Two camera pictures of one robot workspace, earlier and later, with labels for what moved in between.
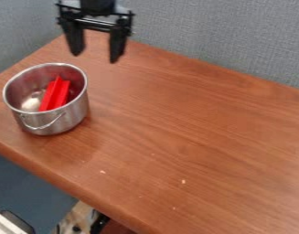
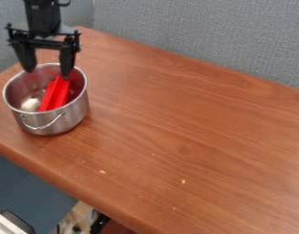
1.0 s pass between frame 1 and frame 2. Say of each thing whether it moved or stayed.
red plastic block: stayed
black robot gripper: moved
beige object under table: stayed
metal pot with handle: stayed
